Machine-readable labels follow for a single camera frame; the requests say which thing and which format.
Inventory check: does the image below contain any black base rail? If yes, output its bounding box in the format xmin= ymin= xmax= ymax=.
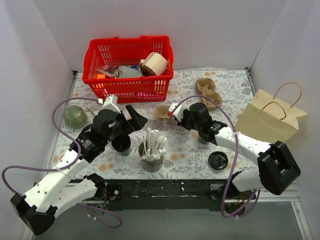
xmin=77 ymin=177 xmax=261 ymax=211

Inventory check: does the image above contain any orange small box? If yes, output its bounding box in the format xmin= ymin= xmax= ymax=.
xmin=97 ymin=74 xmax=106 ymax=79

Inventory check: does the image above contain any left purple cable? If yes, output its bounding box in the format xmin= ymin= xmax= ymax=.
xmin=1 ymin=97 xmax=123 ymax=229

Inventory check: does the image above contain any stack of black paper cups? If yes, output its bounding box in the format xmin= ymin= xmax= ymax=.
xmin=111 ymin=135 xmax=131 ymax=156

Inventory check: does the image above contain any single cardboard cup carrier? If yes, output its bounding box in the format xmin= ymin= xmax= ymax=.
xmin=154 ymin=105 xmax=174 ymax=121

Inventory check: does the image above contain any floral table mat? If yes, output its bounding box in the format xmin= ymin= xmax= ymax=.
xmin=48 ymin=69 xmax=280 ymax=180

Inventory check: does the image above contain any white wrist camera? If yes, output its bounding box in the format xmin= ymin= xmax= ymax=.
xmin=168 ymin=103 xmax=186 ymax=122
xmin=97 ymin=94 xmax=121 ymax=114

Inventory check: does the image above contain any clear snack packet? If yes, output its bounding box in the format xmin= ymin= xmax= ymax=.
xmin=96 ymin=65 xmax=119 ymax=78

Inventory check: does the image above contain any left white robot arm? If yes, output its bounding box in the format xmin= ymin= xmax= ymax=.
xmin=10 ymin=104 xmax=148 ymax=236

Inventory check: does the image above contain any red plastic shopping basket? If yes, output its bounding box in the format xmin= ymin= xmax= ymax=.
xmin=82 ymin=35 xmax=174 ymax=103

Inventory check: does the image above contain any kraft paper bag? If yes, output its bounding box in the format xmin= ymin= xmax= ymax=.
xmin=235 ymin=82 xmax=308 ymax=144

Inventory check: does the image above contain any grey cup of straws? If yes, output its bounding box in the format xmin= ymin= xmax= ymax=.
xmin=138 ymin=128 xmax=167 ymax=173

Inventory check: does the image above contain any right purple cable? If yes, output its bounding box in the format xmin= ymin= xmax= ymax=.
xmin=172 ymin=94 xmax=261 ymax=218

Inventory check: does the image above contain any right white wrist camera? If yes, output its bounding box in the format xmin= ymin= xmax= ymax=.
xmin=168 ymin=103 xmax=186 ymax=122

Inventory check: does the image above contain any beige paper roll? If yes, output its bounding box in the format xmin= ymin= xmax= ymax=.
xmin=139 ymin=52 xmax=168 ymax=77

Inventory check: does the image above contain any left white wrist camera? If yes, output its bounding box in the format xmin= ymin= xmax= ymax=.
xmin=97 ymin=94 xmax=121 ymax=114

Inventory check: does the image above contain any purple cable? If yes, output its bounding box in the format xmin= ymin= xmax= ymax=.
xmin=172 ymin=94 xmax=261 ymax=218
xmin=1 ymin=97 xmax=123 ymax=229

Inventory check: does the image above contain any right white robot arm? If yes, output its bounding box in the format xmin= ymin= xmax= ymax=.
xmin=172 ymin=103 xmax=301 ymax=199

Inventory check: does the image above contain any grey plastic pouch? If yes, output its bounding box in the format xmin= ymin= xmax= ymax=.
xmin=118 ymin=65 xmax=143 ymax=79

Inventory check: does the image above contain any black cup lid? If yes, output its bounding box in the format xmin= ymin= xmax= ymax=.
xmin=208 ymin=151 xmax=229 ymax=170

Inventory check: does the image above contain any green melon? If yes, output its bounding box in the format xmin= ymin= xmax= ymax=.
xmin=63 ymin=105 xmax=88 ymax=129

